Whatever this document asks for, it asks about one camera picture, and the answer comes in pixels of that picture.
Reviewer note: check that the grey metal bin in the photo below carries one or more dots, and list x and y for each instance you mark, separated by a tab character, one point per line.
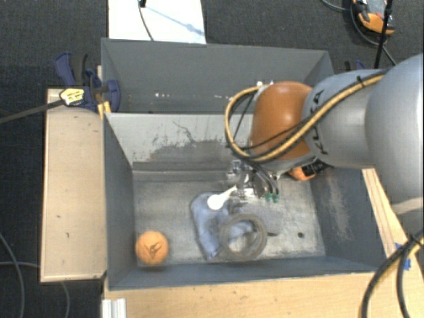
172	184

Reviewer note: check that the blue-grey cloth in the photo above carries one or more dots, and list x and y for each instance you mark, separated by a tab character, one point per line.
206	227

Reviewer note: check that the orange round thing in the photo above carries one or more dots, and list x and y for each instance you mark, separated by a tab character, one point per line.
298	174

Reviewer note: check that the pale wood flat board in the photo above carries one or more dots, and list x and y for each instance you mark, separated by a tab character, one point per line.
71	190

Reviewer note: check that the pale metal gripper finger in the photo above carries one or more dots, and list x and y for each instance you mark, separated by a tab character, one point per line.
236	205
239	194

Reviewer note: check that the white plastic spoon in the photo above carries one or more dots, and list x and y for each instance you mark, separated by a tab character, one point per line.
216	201

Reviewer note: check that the orange ball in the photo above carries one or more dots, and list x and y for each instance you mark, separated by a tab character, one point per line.
151	247

